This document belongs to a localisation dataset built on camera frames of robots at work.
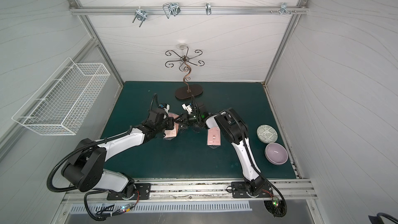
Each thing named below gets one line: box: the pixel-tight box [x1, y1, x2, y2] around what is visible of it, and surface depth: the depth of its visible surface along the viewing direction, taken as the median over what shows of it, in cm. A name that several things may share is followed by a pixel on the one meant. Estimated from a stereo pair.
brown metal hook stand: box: [164, 46, 205, 100], surface depth 96 cm
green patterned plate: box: [256, 124, 279, 144], surface depth 93 cm
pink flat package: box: [207, 127, 222, 146], surface depth 93 cm
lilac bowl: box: [264, 142, 289, 166], surface depth 84 cm
